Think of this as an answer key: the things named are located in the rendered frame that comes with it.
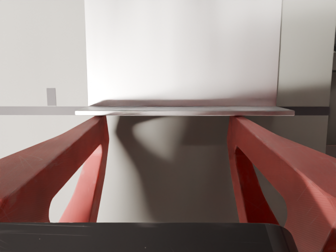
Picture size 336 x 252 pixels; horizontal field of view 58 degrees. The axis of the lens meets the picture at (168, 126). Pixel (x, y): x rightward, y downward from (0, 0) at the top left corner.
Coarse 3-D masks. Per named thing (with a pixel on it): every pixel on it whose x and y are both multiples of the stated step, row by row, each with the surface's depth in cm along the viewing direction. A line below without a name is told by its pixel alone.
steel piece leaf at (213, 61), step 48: (96, 0) 13; (144, 0) 13; (192, 0) 13; (240, 0) 13; (96, 48) 13; (144, 48) 13; (192, 48) 13; (240, 48) 13; (96, 96) 14; (144, 96) 14; (192, 96) 14; (240, 96) 14
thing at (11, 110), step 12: (0, 108) 14; (12, 108) 14; (24, 108) 14; (36, 108) 14; (48, 108) 14; (60, 108) 14; (72, 108) 14; (288, 108) 14; (300, 108) 14; (312, 108) 14; (324, 108) 14
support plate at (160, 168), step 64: (0, 0) 13; (64, 0) 13; (320, 0) 13; (0, 64) 14; (64, 64) 14; (320, 64) 14; (0, 128) 14; (64, 128) 14; (128, 128) 14; (192, 128) 14; (320, 128) 14; (64, 192) 14; (128, 192) 14; (192, 192) 14
